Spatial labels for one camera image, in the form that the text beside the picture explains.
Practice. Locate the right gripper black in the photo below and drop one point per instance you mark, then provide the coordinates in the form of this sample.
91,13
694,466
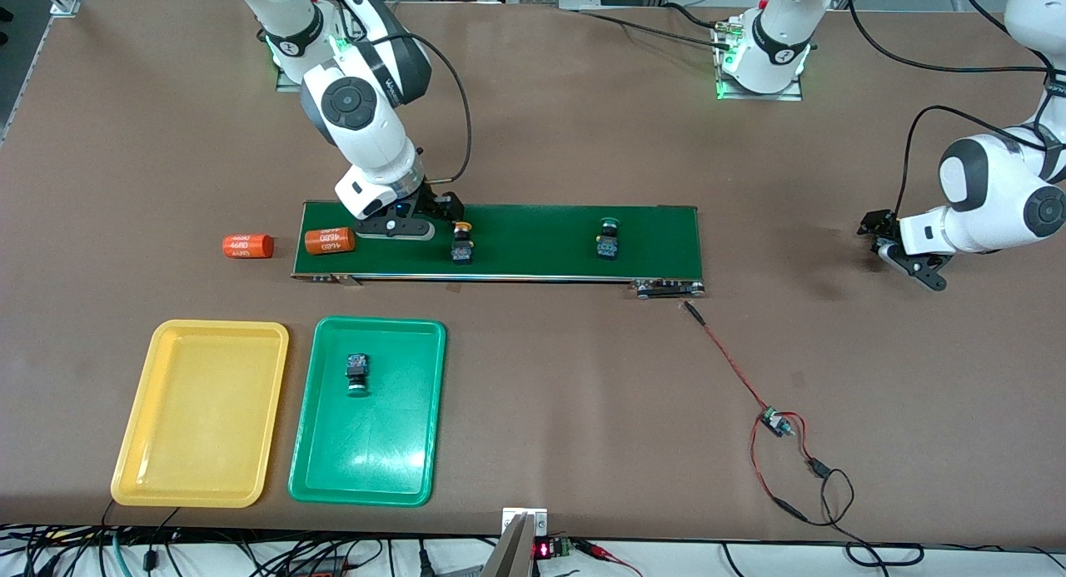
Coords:
435,204

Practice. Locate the yellow push button switch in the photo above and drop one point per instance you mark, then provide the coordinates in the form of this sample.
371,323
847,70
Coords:
462,248

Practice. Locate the orange cylinder with white print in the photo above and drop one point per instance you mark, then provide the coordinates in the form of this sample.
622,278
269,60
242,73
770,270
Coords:
329,241
248,246

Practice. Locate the green push button switch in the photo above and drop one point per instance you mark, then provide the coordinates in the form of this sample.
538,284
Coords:
608,242
358,369

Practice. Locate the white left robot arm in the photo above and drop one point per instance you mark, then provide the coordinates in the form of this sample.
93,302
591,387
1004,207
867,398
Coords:
991,194

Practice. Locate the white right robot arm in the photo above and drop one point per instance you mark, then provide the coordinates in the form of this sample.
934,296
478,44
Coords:
366,136

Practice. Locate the green conveyor belt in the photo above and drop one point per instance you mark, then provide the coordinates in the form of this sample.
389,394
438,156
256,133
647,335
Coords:
541,244

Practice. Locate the small speed controller board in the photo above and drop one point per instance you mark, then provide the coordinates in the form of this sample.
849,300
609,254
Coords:
774,421

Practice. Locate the green plastic tray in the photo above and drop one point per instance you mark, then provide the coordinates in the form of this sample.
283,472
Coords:
366,444

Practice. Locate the yellow plastic tray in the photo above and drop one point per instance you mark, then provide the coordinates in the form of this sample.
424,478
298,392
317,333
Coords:
200,410

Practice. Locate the red LED display module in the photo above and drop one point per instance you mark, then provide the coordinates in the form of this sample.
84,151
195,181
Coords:
543,549

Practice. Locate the red alligator clip lead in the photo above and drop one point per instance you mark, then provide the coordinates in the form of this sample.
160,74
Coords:
600,550

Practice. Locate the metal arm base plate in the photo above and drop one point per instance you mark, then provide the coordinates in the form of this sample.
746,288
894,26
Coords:
283,82
758,96

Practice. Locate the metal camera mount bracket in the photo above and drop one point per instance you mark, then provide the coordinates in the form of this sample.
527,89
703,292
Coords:
510,556

